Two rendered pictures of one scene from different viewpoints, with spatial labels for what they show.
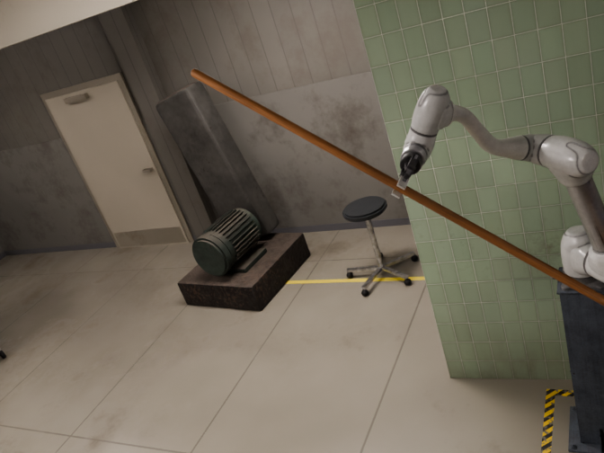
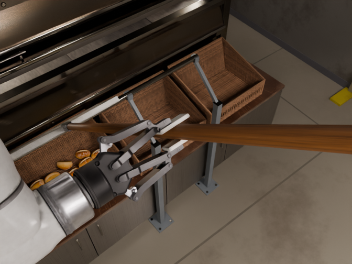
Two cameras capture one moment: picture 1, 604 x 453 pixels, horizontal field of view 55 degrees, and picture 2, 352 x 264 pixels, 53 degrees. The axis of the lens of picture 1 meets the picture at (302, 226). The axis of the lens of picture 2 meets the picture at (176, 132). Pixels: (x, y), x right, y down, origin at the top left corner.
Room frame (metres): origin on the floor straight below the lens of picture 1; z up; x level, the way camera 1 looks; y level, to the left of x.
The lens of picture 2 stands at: (2.15, -0.20, 2.48)
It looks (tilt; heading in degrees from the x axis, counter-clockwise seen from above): 50 degrees down; 201
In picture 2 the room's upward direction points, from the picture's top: straight up
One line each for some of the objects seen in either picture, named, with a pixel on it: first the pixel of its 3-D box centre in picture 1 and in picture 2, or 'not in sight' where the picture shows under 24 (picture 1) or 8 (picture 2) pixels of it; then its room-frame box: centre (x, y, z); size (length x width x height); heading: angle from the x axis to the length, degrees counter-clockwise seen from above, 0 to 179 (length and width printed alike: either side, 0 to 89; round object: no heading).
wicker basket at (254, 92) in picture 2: not in sight; (216, 80); (0.22, -0.61, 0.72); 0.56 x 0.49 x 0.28; 151
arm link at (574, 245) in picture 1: (581, 249); not in sight; (2.21, -1.17, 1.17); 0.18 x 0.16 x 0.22; 13
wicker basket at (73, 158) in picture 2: not in sight; (70, 167); (1.27, -1.20, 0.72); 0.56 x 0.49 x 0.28; 152
